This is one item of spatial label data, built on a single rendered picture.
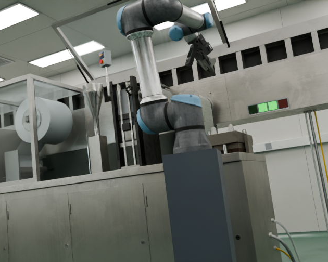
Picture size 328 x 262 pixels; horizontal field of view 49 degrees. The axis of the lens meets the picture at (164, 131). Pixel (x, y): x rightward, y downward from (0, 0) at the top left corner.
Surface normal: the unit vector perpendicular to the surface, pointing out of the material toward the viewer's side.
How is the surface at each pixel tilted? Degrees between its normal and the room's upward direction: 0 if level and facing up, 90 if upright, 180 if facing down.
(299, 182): 90
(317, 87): 90
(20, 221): 90
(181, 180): 90
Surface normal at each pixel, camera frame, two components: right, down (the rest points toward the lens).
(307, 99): -0.43, -0.08
